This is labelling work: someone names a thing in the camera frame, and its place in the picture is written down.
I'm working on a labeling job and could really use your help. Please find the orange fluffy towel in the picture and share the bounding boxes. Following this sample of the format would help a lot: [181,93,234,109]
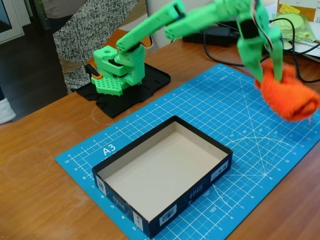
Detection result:
[254,61,320,123]

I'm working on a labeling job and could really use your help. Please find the white paper sheets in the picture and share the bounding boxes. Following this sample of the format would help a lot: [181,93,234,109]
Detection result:
[264,4,320,63]

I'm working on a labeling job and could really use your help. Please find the large black power adapter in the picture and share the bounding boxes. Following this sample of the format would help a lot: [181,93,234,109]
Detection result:
[181,26,239,48]

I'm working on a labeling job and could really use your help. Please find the plastic bag of green parts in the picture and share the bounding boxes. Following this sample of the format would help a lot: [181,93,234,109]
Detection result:
[269,12,317,51]

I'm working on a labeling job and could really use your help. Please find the yellow sticky note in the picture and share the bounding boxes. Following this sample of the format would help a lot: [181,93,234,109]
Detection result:
[279,2,301,15]

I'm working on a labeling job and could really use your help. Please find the brown cardboard box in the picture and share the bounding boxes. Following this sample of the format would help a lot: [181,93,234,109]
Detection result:
[276,0,320,23]

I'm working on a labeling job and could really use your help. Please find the blue A3 cutting mat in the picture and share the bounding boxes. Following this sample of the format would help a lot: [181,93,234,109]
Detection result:
[54,63,320,240]

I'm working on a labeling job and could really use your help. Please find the dark open cardboard box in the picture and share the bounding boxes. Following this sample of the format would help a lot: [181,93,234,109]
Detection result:
[91,114,234,239]

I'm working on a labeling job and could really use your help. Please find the black and orange clamp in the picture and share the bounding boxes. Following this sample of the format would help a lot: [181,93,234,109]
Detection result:
[84,63,103,81]

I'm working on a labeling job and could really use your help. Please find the person in grey speckled top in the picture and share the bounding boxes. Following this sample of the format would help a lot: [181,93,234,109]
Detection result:
[46,0,161,91]

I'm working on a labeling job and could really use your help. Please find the white framed glass door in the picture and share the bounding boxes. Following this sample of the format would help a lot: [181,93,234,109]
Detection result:
[0,0,25,45]

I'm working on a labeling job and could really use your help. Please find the long black power cable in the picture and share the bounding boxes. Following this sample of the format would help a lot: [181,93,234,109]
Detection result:
[202,17,320,83]

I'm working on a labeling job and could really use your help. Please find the red white black servo wire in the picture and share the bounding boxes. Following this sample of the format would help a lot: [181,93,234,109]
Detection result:
[139,34,155,50]

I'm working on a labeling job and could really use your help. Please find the black plastic base plate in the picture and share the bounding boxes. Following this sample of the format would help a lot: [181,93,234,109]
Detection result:
[76,62,172,119]

